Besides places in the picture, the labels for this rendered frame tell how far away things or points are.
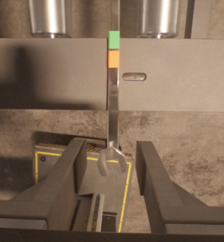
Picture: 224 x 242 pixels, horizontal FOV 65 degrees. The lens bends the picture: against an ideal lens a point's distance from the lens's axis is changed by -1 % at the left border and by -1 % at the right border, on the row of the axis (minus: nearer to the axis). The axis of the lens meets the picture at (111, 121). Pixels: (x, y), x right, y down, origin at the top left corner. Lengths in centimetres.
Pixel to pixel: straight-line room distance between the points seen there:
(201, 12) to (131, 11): 83
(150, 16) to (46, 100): 36
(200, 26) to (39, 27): 48
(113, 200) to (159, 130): 65
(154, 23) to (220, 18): 114
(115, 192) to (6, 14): 150
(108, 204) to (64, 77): 126
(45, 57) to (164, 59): 15
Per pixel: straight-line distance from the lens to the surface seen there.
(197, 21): 68
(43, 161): 133
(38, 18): 54
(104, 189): 135
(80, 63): 23
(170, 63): 24
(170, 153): 162
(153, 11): 52
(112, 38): 23
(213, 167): 183
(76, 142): 15
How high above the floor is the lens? 140
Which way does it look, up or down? 74 degrees down
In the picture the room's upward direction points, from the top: 174 degrees counter-clockwise
